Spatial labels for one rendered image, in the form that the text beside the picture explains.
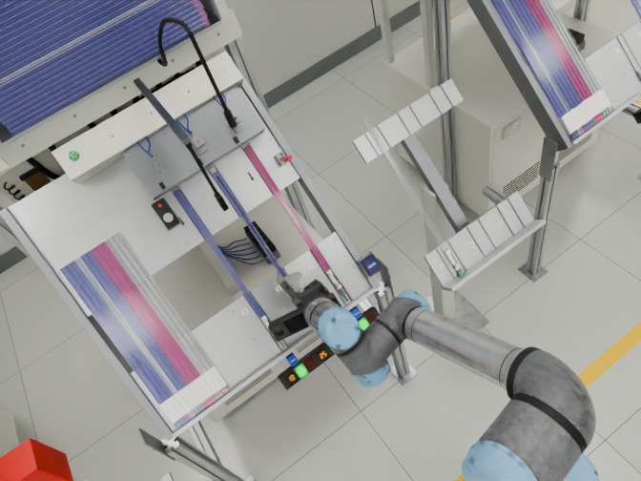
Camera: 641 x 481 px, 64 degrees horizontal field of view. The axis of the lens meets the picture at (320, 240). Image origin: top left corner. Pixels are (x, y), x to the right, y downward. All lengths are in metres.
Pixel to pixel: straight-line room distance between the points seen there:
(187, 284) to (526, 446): 1.30
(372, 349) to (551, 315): 1.29
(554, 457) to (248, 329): 0.86
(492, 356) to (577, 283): 1.45
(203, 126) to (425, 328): 0.75
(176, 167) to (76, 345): 1.63
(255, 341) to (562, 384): 0.84
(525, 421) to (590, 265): 1.64
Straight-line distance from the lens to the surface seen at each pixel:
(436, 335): 1.01
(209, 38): 1.38
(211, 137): 1.36
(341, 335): 1.01
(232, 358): 1.43
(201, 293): 1.77
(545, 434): 0.81
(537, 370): 0.87
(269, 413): 2.19
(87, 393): 2.64
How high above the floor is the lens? 1.96
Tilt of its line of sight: 51 degrees down
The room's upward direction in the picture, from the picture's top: 21 degrees counter-clockwise
